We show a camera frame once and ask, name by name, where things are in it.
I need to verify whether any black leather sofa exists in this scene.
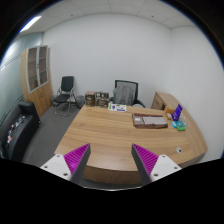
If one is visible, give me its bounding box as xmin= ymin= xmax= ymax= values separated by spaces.
xmin=0 ymin=101 xmax=40 ymax=162

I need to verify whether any grey waste bin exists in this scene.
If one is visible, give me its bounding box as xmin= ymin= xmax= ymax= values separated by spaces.
xmin=76 ymin=95 xmax=85 ymax=109

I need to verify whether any wooden office desk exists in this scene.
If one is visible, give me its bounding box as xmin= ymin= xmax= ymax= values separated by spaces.
xmin=56 ymin=106 xmax=208 ymax=184

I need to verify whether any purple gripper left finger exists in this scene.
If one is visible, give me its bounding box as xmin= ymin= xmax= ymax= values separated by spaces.
xmin=41 ymin=144 xmax=91 ymax=184

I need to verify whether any ceiling light panel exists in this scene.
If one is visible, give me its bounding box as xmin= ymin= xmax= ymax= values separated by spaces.
xmin=19 ymin=16 xmax=42 ymax=33

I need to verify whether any wooden side cabinet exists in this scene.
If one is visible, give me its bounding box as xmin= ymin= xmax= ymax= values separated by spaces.
xmin=151 ymin=92 xmax=179 ymax=110

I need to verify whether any black visitor chair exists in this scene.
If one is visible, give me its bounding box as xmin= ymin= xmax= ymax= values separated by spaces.
xmin=53 ymin=75 xmax=76 ymax=118

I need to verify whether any brown cardboard box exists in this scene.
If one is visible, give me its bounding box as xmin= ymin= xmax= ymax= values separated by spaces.
xmin=85 ymin=91 xmax=95 ymax=106
xmin=95 ymin=91 xmax=109 ymax=108

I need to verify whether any white green paper pack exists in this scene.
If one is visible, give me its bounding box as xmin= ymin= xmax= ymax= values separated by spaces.
xmin=108 ymin=103 xmax=127 ymax=112

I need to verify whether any green small box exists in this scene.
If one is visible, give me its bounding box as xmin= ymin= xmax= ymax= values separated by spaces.
xmin=177 ymin=125 xmax=186 ymax=131

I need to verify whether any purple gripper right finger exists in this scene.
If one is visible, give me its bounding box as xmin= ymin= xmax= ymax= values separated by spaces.
xmin=131 ymin=144 xmax=181 ymax=186

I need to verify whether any teal small box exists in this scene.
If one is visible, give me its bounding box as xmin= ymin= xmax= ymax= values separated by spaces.
xmin=171 ymin=121 xmax=178 ymax=128

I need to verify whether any grey mesh office chair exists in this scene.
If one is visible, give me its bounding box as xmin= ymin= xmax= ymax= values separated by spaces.
xmin=110 ymin=80 xmax=145 ymax=108

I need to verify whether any purple box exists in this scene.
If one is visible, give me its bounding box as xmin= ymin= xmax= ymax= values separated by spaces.
xmin=172 ymin=105 xmax=182 ymax=121

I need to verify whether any brown cardboard box left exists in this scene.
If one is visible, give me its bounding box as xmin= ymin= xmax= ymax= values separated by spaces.
xmin=85 ymin=91 xmax=95 ymax=106

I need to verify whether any wooden glass-door cabinet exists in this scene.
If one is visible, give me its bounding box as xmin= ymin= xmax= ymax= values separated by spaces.
xmin=20 ymin=45 xmax=52 ymax=116

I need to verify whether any brown cardboard box right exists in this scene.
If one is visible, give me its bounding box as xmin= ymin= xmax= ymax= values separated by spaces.
xmin=95 ymin=91 xmax=109 ymax=108

